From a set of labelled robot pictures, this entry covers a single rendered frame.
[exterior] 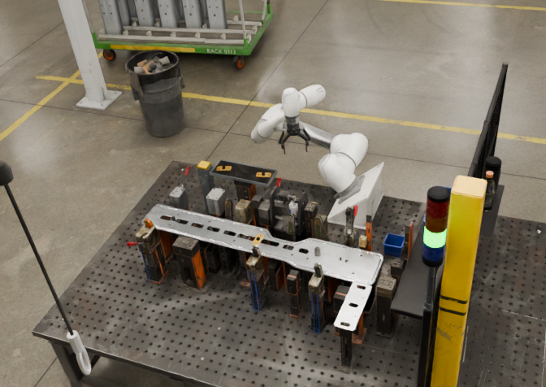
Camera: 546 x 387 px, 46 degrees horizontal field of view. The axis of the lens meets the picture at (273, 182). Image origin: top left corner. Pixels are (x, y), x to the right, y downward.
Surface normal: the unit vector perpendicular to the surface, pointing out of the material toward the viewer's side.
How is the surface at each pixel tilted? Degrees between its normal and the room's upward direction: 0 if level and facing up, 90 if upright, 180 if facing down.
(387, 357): 0
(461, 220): 90
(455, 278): 86
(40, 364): 0
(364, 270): 0
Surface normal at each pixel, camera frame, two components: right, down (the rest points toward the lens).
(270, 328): -0.09, -0.78
